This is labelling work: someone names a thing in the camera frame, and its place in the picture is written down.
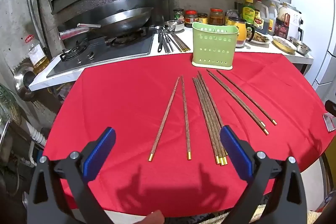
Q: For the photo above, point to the steel wok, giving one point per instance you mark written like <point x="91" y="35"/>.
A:
<point x="123" y="20"/>

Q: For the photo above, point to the person's left hand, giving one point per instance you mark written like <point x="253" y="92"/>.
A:
<point x="155" y="217"/>

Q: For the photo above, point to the plate of food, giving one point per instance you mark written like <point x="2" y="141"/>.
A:
<point x="258" y="37"/>

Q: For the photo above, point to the black gas stove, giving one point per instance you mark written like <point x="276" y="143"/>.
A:
<point x="118" y="52"/>

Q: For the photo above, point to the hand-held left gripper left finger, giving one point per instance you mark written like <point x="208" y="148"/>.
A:
<point x="101" y="153"/>

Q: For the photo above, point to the small steel bowl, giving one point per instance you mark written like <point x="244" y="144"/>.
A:
<point x="173" y="25"/>

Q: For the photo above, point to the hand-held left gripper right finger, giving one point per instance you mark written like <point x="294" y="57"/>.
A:
<point x="236" y="153"/>

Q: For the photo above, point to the green-label sauce jar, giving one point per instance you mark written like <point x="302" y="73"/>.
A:
<point x="178" y="15"/>

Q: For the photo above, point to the bundle of wooden chopsticks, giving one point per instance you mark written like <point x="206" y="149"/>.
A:
<point x="207" y="113"/>

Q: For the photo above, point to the orange-lidded sauce jar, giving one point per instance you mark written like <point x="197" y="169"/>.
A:
<point x="216" y="16"/>

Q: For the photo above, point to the yellow steel mug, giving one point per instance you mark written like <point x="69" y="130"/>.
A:
<point x="240" y="32"/>

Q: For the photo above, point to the green plastic bottle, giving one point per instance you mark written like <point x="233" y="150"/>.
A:
<point x="248" y="12"/>

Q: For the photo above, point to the cooking oil bottle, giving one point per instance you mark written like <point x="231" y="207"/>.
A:
<point x="36" y="56"/>

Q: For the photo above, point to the red-lidded sauce jar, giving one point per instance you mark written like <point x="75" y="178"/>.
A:
<point x="191" y="18"/>

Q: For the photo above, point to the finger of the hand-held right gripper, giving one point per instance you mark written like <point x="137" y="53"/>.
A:
<point x="330" y="106"/>

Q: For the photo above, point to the red table cloth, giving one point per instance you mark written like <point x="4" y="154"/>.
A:
<point x="131" y="108"/>

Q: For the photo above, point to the dark soy sauce bottle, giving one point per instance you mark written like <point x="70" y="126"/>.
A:
<point x="238" y="5"/>

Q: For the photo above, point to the white plastic pipe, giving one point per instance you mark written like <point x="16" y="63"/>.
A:
<point x="36" y="136"/>

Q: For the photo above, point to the white plastic jug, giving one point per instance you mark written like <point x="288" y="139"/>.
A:
<point x="273" y="16"/>

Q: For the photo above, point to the white jug red label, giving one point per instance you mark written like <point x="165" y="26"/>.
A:
<point x="261" y="18"/>

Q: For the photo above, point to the green plastic utensil holder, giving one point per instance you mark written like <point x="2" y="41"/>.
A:
<point x="214" y="48"/>

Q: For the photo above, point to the yellow-rimmed bowl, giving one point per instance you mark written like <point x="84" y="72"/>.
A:
<point x="283" y="44"/>

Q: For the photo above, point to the dark bottle red label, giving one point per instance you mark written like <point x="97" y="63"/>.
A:
<point x="281" y="28"/>

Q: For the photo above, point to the small yellow-label sauce jar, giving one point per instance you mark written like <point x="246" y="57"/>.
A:
<point x="202" y="18"/>

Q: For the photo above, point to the white kitchen appliance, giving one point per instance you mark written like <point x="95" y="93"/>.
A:
<point x="292" y="19"/>

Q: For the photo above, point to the gold-tipped wooden chopstick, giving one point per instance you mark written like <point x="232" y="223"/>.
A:
<point x="185" y="116"/>
<point x="246" y="96"/>
<point x="236" y="102"/>
<point x="165" y="119"/>

